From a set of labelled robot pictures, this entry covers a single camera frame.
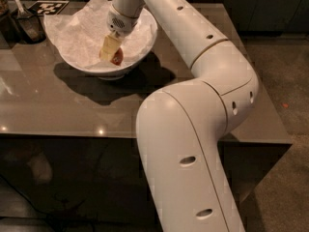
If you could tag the red yellow apple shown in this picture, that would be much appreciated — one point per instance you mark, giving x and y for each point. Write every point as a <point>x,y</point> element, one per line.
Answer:
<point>118,57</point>

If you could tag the white paper towel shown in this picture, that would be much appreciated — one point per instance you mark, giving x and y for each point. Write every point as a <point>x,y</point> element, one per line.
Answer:
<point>77,36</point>

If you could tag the black white fiducial marker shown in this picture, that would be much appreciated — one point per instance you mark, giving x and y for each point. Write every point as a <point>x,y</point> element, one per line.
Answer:
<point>48,7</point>

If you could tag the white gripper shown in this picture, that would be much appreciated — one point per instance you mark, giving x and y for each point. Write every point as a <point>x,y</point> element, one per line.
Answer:
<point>122,23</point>

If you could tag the white bowl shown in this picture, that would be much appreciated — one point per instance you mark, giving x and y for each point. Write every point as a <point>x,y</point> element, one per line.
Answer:
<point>141,45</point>

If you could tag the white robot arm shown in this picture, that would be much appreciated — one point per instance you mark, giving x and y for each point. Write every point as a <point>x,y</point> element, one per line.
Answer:
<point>178,126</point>

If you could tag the dark scoop with white handle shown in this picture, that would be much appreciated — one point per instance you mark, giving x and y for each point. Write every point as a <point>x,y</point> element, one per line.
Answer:
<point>27,24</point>

